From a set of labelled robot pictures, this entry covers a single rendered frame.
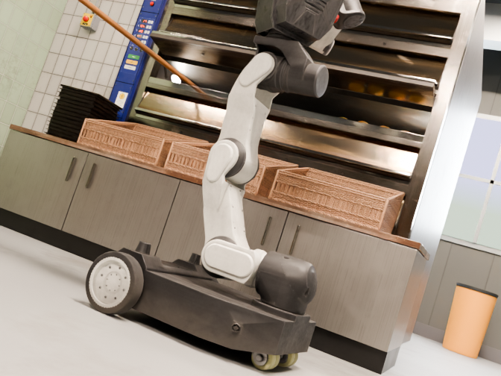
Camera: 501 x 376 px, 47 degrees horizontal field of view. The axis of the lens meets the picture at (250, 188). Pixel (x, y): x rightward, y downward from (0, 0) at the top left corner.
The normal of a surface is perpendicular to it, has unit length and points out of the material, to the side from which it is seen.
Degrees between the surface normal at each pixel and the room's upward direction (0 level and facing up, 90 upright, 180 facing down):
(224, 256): 90
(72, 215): 90
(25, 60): 90
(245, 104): 115
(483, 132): 90
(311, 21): 105
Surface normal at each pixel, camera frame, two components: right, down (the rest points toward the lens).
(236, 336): -0.11, -0.11
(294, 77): -0.50, 0.17
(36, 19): 0.88, 0.25
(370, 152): -0.22, -0.51
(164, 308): -0.41, -0.22
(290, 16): 0.37, 0.31
